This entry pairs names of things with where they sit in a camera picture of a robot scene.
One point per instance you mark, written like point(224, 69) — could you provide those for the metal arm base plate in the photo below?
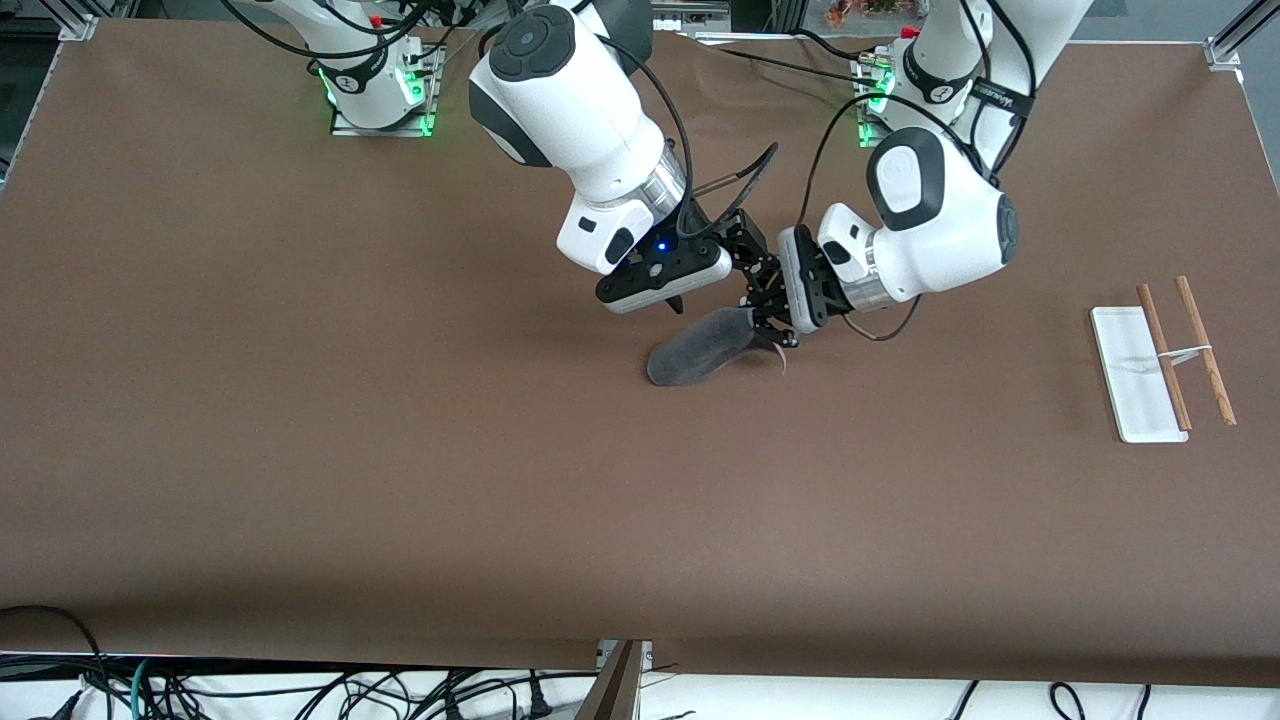
point(380, 132)
point(866, 135)

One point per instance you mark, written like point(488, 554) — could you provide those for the brown wooden beam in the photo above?
point(615, 690)

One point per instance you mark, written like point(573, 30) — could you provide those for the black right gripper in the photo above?
point(742, 238)

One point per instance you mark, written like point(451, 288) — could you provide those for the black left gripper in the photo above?
point(812, 296)

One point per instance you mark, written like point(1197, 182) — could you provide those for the pink and grey microfibre towel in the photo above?
point(700, 350)

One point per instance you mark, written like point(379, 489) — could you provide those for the orange decorative plant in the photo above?
point(860, 12)

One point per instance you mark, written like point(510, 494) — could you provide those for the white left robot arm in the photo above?
point(940, 230)

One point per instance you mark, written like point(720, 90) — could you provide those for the silver metal bracket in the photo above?
point(604, 655)

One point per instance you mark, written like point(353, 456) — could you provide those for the wooden chopsticks pair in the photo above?
point(1135, 380)

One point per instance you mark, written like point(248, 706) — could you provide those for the aluminium corner profile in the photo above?
point(80, 28)
point(1228, 45)

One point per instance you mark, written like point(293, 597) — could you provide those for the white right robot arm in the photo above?
point(570, 110)

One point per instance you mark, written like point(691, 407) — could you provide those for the white power strip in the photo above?
point(672, 24)

